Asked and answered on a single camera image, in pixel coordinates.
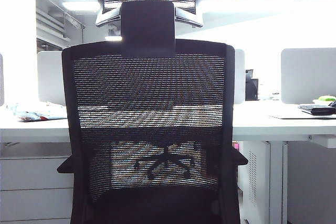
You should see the black mesh office chair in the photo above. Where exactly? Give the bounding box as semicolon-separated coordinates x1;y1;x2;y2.
56;0;249;224

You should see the black chair star base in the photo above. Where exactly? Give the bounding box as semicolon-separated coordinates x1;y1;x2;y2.
133;145;195;180

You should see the white desk mat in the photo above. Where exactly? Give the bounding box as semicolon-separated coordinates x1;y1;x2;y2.
267;110;336;120

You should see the white perforated cabinet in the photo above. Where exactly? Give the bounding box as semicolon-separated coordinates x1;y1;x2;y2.
239;141;271;222

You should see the wide white desk partition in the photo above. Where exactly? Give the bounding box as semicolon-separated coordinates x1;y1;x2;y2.
36;48;246;106

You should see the rectangular ceiling light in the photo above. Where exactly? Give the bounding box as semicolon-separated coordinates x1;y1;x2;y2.
61;1;102;13

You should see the patterned light blue cloth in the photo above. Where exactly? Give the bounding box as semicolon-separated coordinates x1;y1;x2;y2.
6;102;69;123

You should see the grey white desk partition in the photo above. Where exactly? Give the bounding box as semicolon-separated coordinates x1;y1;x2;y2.
280;48;336;105

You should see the black flat pouch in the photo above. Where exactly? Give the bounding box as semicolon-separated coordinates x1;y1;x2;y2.
298;104;336;116

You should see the green and white object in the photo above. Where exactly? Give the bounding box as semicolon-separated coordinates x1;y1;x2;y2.
313;94;336;105

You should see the white drawer cabinet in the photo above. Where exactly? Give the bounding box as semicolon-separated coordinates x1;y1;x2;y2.
0;156;76;224

